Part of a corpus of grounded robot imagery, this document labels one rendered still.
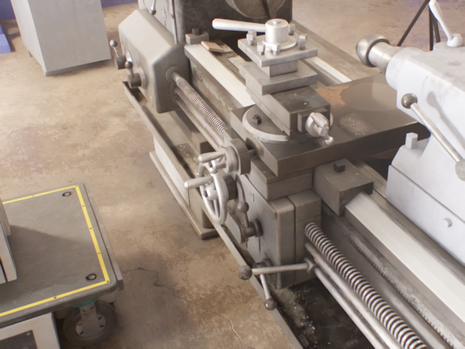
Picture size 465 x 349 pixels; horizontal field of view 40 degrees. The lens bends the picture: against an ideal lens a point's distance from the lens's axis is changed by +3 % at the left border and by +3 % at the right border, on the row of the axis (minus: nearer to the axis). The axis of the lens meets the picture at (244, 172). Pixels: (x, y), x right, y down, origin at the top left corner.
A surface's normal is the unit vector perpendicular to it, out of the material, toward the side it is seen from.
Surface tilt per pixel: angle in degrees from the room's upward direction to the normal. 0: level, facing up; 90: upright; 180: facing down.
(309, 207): 90
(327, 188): 90
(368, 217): 36
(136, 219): 0
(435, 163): 66
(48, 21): 90
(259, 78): 0
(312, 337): 0
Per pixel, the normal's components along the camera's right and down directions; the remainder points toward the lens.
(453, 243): -0.91, 0.25
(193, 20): 0.40, 0.48
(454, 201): -0.83, -0.18
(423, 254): -0.57, -0.54
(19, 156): -0.04, -0.84
